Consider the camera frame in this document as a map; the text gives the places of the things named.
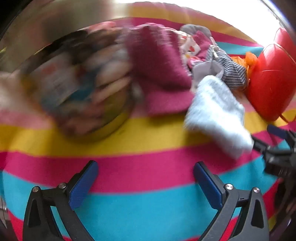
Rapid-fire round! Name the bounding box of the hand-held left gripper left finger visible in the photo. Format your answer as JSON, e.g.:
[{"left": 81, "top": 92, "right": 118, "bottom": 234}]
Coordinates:
[{"left": 23, "top": 160, "right": 99, "bottom": 241}]

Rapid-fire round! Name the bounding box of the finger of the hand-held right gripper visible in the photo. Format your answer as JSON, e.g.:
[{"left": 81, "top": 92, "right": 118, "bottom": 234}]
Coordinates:
[
  {"left": 251, "top": 136, "right": 292, "bottom": 160},
  {"left": 267, "top": 125, "right": 296, "bottom": 149}
]

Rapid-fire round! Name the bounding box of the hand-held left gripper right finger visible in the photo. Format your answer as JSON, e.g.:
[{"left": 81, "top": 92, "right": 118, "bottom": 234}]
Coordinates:
[{"left": 193, "top": 162, "right": 270, "bottom": 241}]

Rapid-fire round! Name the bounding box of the pale fuzzy sock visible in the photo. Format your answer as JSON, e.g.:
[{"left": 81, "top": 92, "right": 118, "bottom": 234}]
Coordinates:
[{"left": 184, "top": 75, "right": 255, "bottom": 159}]

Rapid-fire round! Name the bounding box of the magenta knit garment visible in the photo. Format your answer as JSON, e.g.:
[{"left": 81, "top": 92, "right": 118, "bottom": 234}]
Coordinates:
[{"left": 125, "top": 23, "right": 197, "bottom": 116}]

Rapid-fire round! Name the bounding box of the red plastic jug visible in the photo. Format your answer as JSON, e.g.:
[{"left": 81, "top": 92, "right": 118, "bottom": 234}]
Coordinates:
[{"left": 245, "top": 27, "right": 296, "bottom": 122}]

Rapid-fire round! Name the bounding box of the orange crumpled item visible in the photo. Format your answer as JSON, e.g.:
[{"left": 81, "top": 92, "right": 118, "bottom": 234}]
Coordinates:
[{"left": 231, "top": 51, "right": 258, "bottom": 79}]

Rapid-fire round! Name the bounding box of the black white checked cloth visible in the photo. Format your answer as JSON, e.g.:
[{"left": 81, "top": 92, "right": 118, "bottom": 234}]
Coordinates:
[{"left": 192, "top": 44, "right": 248, "bottom": 90}]

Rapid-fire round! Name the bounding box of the rainbow striped tablecloth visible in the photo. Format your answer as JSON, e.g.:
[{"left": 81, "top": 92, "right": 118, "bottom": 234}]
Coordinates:
[{"left": 0, "top": 2, "right": 296, "bottom": 241}]

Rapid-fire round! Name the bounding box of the glass jar of snacks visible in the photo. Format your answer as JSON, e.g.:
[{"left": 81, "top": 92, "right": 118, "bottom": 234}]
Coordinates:
[{"left": 21, "top": 28, "right": 137, "bottom": 142}]

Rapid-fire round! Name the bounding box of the dark pink cloth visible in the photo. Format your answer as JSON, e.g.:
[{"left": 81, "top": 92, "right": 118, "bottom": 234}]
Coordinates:
[{"left": 187, "top": 31, "right": 216, "bottom": 67}]

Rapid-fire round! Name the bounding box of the white patterned cloth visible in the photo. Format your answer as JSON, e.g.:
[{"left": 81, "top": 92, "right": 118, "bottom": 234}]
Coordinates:
[{"left": 178, "top": 31, "right": 201, "bottom": 67}]

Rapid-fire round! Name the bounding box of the grey cloth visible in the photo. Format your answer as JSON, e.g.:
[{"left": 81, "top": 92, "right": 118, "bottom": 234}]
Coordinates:
[{"left": 180, "top": 24, "right": 212, "bottom": 37}]

